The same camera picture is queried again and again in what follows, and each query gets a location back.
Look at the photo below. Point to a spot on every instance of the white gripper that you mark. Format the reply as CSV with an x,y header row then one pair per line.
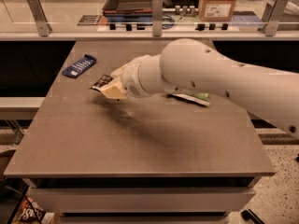
x,y
130,78

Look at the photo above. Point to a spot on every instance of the black chocolate rxbar wrapper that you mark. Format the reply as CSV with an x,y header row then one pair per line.
x,y
102,81

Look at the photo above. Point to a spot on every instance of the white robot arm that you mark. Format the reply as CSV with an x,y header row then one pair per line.
x,y
189,66

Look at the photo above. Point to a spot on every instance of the blue blueberry rxbar wrapper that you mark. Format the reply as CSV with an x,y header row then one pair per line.
x,y
80,66

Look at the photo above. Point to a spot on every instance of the glass barrier panel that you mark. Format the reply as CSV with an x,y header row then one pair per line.
x,y
90,16

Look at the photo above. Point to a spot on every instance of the orange and black tray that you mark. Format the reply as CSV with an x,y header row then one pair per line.
x,y
117,7

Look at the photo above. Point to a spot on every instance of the green kettle chips bag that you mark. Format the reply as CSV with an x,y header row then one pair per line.
x,y
198,98

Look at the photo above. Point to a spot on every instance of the brown cardboard box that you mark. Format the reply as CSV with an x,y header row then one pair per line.
x,y
216,10

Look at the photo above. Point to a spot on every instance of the snack bag on floor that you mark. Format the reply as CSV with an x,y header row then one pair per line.
x,y
31,212

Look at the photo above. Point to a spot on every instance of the black object on floor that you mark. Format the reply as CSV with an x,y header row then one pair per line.
x,y
248,214

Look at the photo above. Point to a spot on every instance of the middle metal glass bracket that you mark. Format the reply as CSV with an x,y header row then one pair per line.
x,y
157,17

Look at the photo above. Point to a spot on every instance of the metal glass bracket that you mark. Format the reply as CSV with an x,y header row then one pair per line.
x,y
157,17
42,25
274,14

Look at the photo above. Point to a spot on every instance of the left metal glass bracket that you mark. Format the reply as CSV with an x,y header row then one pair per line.
x,y
42,25

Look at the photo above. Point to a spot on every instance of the right metal glass bracket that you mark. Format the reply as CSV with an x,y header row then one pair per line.
x,y
274,14

